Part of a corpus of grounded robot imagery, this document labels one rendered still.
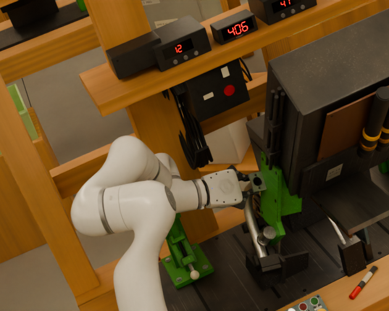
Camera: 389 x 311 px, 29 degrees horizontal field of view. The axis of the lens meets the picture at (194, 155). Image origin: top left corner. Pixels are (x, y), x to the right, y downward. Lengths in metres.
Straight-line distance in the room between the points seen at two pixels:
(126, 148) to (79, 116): 3.84
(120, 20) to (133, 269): 0.81
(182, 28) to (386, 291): 0.92
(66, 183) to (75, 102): 3.38
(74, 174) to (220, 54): 0.61
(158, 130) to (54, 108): 3.54
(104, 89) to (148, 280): 0.72
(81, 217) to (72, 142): 3.63
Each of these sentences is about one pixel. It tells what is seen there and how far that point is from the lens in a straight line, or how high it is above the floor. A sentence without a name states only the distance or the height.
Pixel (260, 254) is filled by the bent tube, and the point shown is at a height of 0.99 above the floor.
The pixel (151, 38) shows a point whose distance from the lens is 2.12.
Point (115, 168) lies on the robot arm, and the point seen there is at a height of 1.59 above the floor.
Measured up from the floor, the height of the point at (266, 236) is 1.09.
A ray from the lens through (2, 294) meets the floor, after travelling 4.22.
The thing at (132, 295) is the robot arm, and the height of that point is 1.42.
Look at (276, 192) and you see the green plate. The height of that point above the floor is 1.20.
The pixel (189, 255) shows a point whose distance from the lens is 2.30.
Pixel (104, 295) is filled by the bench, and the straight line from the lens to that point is 2.48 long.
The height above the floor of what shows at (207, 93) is 1.43.
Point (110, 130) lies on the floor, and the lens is 5.20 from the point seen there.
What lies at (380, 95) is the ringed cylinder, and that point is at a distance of 1.77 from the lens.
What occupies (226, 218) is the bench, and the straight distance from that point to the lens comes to 2.58.
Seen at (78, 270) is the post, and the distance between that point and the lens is 2.47.
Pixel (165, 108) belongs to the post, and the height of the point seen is 1.38.
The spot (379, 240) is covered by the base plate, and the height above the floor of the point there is 0.90.
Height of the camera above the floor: 2.45
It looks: 32 degrees down
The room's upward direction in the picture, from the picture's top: 19 degrees counter-clockwise
